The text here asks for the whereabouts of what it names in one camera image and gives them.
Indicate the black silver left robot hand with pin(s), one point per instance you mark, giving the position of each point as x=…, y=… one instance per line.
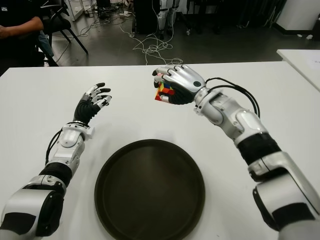
x=83, y=111

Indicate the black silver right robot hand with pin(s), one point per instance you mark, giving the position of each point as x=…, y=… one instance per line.
x=186, y=80

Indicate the multicoloured Rubik's cube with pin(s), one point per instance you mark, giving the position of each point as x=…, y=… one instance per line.
x=165, y=92

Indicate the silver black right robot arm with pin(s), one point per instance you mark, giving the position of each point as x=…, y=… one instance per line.
x=250, y=130

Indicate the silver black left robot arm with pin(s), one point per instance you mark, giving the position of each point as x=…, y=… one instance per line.
x=67, y=140

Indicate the dark brown round plate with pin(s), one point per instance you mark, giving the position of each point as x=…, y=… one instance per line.
x=150, y=195

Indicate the white humanoid robot legs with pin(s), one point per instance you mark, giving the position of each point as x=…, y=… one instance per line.
x=162, y=20

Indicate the black box cabinet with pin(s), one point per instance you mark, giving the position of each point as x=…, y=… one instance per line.
x=146, y=17

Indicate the black chair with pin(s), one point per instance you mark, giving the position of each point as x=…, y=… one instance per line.
x=60, y=23

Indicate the white framed glass case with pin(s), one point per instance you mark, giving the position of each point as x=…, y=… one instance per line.
x=75, y=10

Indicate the seated person in black shirt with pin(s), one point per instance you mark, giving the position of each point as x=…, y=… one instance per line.
x=17, y=27

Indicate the white side table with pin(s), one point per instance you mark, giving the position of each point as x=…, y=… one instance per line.
x=302, y=65

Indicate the white cabinet with black base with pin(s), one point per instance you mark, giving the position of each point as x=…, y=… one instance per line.
x=297, y=15

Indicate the small white floor object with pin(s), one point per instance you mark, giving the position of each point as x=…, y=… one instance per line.
x=309, y=37

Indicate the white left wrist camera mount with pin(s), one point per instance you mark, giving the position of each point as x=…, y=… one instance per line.
x=90, y=132

